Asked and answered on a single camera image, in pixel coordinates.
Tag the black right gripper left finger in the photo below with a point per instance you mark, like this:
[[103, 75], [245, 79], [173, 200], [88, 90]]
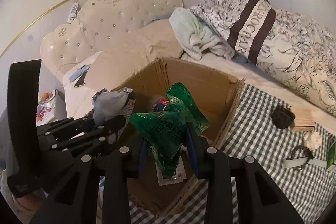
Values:
[[75, 196]]

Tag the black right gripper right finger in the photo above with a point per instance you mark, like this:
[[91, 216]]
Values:
[[259, 198]]

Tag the green snack wrapper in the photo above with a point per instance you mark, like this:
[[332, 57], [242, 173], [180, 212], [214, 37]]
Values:
[[166, 130]]

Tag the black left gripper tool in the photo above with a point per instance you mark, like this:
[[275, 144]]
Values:
[[44, 153]]

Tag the white scrunchie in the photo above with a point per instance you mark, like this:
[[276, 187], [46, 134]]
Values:
[[312, 140]]

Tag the white sachet with black print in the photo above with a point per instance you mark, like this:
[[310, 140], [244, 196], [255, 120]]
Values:
[[171, 176]]

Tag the green white medicine box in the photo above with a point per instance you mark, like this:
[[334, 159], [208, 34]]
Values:
[[331, 158]]

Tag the small black cube device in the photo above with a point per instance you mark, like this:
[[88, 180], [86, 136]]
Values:
[[282, 117]]

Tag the beige wooden box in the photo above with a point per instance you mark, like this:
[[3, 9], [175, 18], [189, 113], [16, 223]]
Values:
[[303, 120]]

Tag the grey crumpled plastic bag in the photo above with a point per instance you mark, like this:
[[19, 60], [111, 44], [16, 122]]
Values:
[[107, 105]]

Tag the white bedside table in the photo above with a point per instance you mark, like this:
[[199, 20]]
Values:
[[79, 100]]

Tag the clear plastic water bottle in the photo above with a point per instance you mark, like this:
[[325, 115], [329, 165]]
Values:
[[157, 103]]

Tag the blue smartphone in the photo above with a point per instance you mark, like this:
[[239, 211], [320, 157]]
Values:
[[79, 76]]

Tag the floral patterned duvet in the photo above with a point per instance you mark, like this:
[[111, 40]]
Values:
[[292, 48]]

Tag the pale green towel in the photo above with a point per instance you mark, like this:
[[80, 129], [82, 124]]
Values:
[[195, 36]]

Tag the white power strip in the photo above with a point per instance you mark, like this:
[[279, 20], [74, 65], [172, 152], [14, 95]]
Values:
[[73, 13]]

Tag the cream tufted headboard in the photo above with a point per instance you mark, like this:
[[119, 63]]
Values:
[[97, 23]]

